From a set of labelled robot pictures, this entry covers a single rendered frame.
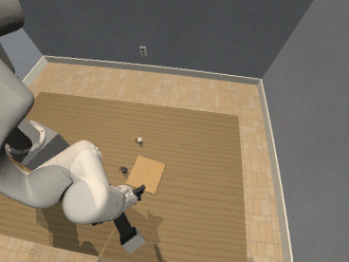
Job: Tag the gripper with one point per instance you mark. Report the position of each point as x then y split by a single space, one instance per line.
131 197

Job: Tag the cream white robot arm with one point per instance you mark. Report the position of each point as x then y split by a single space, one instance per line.
76 176

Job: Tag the tan mat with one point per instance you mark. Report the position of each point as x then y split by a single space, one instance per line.
148 172

